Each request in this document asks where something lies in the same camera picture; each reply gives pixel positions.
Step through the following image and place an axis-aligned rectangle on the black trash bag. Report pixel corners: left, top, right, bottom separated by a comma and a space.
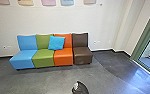
71, 79, 89, 94

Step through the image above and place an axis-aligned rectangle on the brown sofa seat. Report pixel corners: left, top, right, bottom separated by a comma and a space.
71, 32, 94, 66

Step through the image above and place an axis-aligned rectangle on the blue sofa seat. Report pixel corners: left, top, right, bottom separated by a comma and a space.
9, 34, 39, 70

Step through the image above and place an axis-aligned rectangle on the beige wall art panel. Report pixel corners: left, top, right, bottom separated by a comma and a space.
83, 0, 97, 5

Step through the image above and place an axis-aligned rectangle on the green sofa seat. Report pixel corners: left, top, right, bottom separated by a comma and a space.
31, 33, 56, 69

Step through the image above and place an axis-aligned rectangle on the yellow wall art panel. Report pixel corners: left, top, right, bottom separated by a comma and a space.
17, 0, 35, 7

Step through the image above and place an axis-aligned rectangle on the orange sofa seat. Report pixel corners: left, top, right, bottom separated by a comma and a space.
53, 33, 74, 67

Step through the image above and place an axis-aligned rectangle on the light blue cushion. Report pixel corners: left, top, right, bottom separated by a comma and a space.
47, 35, 66, 51

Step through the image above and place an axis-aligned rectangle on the salmon wall art panel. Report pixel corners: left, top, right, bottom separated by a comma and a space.
0, 0, 11, 5

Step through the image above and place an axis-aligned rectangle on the green framed glass door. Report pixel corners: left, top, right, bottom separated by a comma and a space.
130, 0, 150, 81

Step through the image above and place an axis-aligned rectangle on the pink purple wall art panel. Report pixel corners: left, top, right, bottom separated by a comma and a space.
41, 0, 57, 7

